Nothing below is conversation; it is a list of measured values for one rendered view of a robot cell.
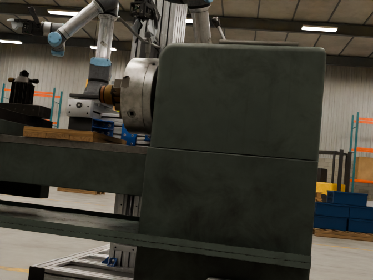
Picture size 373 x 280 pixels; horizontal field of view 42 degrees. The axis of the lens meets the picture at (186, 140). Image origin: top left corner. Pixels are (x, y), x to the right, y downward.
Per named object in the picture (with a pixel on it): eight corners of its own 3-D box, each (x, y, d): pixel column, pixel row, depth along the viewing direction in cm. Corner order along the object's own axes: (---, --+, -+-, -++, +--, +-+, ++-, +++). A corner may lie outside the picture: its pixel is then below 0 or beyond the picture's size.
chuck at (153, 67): (170, 136, 213) (175, 65, 213) (147, 135, 183) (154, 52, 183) (162, 136, 214) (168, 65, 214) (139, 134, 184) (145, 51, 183)
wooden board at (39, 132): (125, 149, 219) (126, 140, 219) (92, 141, 184) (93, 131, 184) (65, 144, 226) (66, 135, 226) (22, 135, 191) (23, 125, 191)
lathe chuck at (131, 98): (162, 136, 214) (168, 65, 214) (139, 134, 184) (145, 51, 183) (143, 134, 216) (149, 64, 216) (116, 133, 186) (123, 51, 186)
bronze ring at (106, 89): (127, 86, 207) (107, 85, 209) (119, 81, 198) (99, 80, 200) (125, 108, 206) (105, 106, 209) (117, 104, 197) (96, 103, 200)
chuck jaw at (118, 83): (140, 88, 198) (130, 76, 187) (137, 99, 197) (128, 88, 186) (114, 86, 201) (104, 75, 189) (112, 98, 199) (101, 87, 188)
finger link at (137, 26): (123, 38, 194) (131, 16, 193) (130, 41, 200) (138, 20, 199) (129, 40, 193) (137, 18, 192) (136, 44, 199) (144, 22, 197)
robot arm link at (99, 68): (86, 77, 268) (89, 53, 269) (88, 81, 281) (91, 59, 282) (108, 80, 269) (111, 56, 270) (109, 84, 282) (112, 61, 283)
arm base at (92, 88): (90, 99, 283) (91, 83, 283) (114, 100, 279) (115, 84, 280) (78, 94, 268) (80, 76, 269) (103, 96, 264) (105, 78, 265)
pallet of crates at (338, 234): (367, 236, 888) (370, 194, 894) (386, 243, 809) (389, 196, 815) (302, 230, 885) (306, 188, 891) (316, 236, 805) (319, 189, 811)
